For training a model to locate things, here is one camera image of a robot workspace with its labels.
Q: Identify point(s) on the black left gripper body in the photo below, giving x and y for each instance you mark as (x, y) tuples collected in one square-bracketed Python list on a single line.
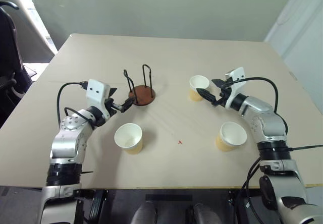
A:
[(110, 107)]

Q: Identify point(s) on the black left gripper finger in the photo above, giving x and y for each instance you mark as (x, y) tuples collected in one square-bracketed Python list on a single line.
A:
[(112, 91), (127, 104)]

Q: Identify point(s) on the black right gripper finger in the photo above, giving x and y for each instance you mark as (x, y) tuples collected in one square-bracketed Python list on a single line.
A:
[(206, 95), (219, 82)]

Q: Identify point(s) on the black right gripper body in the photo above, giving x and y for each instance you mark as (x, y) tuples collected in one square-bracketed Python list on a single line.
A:
[(223, 96)]

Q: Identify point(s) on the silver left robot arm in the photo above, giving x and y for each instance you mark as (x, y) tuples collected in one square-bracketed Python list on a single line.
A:
[(66, 143)]

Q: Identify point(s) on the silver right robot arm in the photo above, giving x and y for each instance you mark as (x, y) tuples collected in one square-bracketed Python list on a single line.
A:
[(265, 119)]

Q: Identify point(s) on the yellow paper cup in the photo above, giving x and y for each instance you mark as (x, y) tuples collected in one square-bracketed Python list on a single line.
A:
[(230, 135), (128, 138), (198, 86)]

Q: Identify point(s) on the white leaning board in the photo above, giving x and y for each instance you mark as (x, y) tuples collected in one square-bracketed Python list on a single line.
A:
[(38, 29)]

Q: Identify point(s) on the black office chair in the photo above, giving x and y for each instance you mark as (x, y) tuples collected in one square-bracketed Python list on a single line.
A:
[(11, 57)]

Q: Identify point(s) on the dark grey rounded shape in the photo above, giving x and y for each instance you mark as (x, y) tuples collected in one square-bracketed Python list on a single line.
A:
[(146, 212), (207, 214)]

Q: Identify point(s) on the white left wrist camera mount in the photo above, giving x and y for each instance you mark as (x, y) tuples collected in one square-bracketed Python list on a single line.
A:
[(97, 92)]

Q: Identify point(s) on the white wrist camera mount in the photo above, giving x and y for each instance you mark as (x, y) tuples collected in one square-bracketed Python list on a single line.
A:
[(236, 81), (97, 92)]

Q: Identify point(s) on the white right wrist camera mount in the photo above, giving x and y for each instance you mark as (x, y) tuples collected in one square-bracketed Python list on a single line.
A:
[(236, 81)]

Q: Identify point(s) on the black table frame crossbar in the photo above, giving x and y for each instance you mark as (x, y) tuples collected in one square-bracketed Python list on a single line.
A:
[(168, 198)]

